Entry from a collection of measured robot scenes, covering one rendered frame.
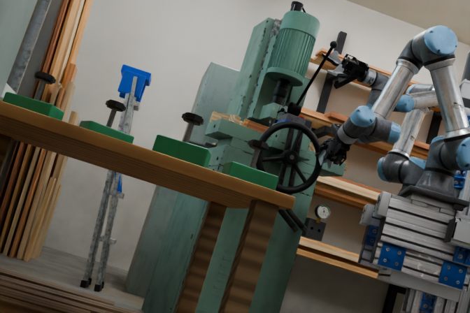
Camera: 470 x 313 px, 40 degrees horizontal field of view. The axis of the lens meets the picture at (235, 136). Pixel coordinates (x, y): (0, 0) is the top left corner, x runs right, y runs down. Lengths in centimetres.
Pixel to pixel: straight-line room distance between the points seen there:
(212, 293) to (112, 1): 326
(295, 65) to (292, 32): 15
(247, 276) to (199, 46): 425
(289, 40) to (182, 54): 248
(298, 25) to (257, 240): 187
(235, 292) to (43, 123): 45
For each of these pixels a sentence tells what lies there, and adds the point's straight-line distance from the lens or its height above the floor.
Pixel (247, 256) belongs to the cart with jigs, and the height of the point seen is 40.
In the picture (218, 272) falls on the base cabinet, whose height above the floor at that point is 29.
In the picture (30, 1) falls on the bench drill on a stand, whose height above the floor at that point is 61.
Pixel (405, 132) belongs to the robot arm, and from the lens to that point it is 324.
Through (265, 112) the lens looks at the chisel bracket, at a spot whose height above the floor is 103.
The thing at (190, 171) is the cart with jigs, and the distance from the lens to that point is 116.
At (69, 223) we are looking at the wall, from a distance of 517.
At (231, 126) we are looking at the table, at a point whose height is 88.
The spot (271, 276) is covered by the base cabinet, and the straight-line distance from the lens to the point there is 276.
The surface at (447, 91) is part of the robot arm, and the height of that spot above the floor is 117.
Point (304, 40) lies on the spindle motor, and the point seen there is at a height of 138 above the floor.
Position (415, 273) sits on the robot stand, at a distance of 257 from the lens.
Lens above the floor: 41
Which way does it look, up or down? 9 degrees up
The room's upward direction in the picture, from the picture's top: 17 degrees clockwise
